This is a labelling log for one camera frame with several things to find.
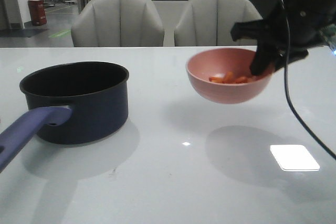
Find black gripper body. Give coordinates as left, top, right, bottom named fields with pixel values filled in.
left=267, top=0, right=335, bottom=51

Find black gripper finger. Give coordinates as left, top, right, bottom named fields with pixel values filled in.
left=249, top=40, right=280, bottom=75
left=274, top=47, right=309, bottom=72

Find orange ham slices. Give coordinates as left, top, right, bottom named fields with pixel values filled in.
left=208, top=71, right=258, bottom=84

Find pink plastic bowl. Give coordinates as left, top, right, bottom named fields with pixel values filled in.
left=186, top=48, right=275, bottom=104

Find right grey upholstered chair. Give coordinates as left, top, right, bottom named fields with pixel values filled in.
left=174, top=0, right=262, bottom=46

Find grey upholstered chair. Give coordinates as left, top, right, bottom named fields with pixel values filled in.
left=71, top=0, right=165, bottom=47
left=174, top=0, right=262, bottom=46

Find left grey upholstered chair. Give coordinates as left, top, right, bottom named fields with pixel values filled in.
left=71, top=0, right=165, bottom=47

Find dark blue saucepan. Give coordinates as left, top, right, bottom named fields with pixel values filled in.
left=1, top=61, right=129, bottom=169

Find red waste bin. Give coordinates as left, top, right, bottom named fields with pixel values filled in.
left=28, top=0, right=47, bottom=26

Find black cable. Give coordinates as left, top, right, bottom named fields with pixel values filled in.
left=278, top=0, right=336, bottom=161

